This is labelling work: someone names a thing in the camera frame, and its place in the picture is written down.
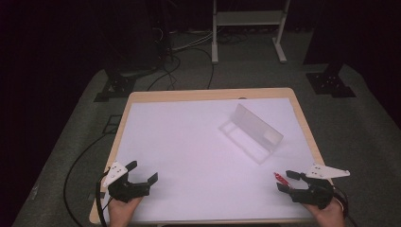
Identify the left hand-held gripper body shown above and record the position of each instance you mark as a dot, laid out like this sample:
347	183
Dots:
126	189

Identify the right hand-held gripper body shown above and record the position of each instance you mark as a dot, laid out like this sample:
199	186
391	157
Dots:
315	194

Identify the small red item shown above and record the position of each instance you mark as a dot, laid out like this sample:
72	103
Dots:
280	179

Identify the clear plastic box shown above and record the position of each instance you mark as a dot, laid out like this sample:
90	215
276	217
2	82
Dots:
255	132

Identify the person's left hand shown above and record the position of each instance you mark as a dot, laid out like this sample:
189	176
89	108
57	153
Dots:
121	213

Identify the person's right hand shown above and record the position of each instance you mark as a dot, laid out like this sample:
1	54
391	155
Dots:
329	216

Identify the white table mat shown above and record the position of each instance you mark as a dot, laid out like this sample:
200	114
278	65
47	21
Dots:
189	157

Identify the black stand base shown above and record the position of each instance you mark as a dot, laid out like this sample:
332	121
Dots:
116	86
329	83

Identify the white metal stand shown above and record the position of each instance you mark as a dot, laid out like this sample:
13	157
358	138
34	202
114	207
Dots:
249	18

